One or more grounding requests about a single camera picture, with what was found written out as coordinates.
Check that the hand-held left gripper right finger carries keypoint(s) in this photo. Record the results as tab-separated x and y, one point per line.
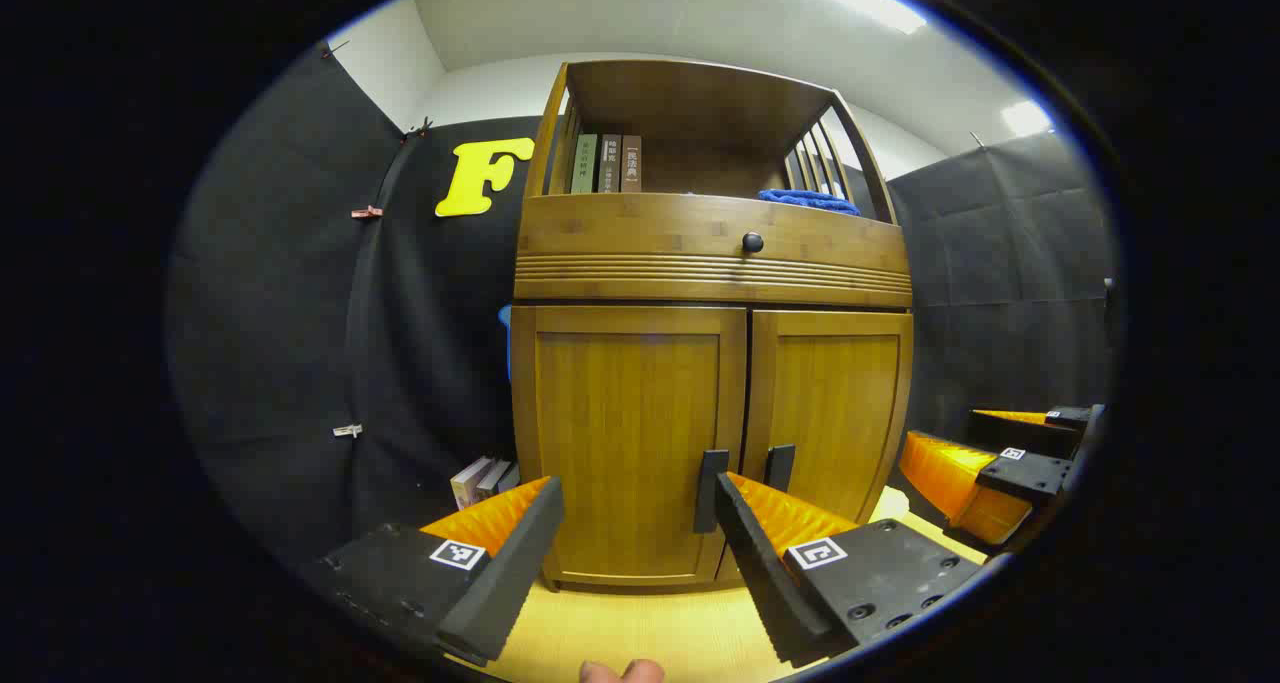
765	583

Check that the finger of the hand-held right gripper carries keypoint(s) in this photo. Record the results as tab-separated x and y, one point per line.
1010	435
1030	475

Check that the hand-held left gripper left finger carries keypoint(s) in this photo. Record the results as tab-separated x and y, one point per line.
510	573

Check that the wooden shoe cabinet door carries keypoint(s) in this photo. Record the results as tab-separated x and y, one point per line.
620	413
830	403

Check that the wooden double-door shoe cabinet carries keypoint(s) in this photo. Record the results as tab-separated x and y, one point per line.
690	88

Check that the grey-blue paperback book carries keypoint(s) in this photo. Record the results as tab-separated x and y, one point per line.
509	478

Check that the black paperback book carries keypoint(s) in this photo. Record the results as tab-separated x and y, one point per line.
492	479

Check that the lavender paperback book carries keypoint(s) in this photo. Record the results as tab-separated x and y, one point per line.
468	485

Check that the white clip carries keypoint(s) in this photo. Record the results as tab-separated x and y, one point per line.
348	430

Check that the blue plastic object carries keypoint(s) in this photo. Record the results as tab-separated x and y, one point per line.
505	343

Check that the blue towel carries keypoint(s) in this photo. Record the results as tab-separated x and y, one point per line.
805	201

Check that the small ceiling light panel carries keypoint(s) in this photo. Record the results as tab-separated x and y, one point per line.
1026	118

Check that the black round drawer knob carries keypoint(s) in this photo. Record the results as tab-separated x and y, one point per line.
752	242

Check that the red clip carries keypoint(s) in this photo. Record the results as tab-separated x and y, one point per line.
366	212

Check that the dark grey book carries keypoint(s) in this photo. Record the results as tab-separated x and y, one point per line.
609	163

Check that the brown book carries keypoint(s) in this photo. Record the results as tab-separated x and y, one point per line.
631	163

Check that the dark clip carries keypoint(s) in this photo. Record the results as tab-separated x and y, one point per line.
419	128

